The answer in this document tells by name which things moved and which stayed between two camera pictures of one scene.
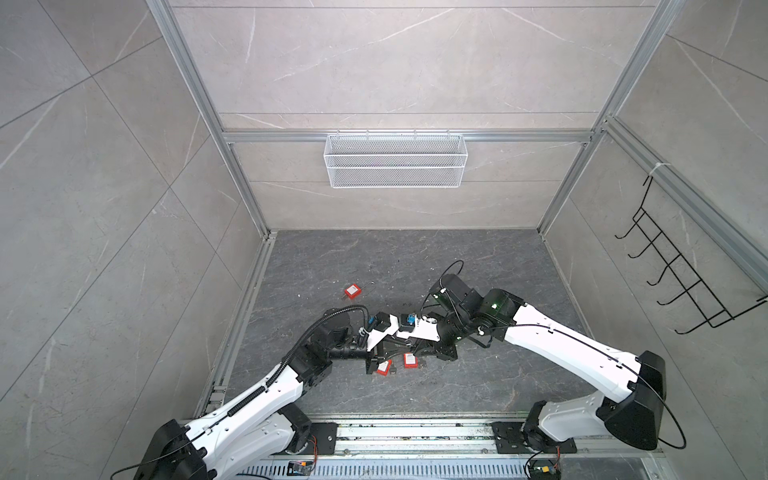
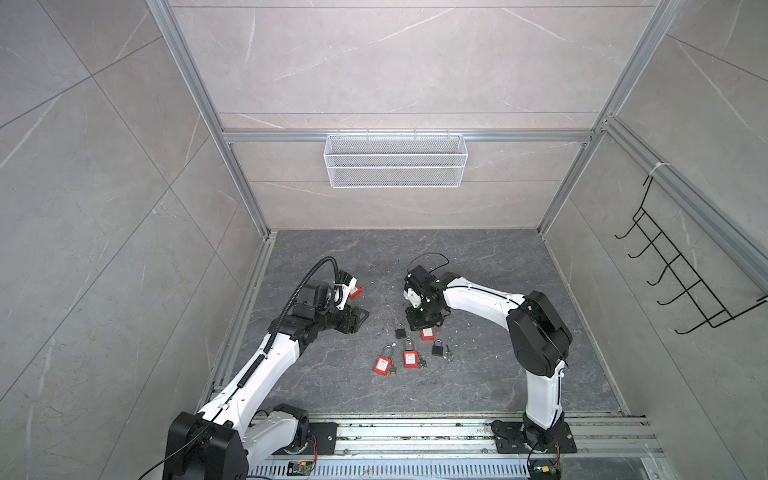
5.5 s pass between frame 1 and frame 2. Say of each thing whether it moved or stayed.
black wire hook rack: stayed
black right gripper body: moved
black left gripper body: moved
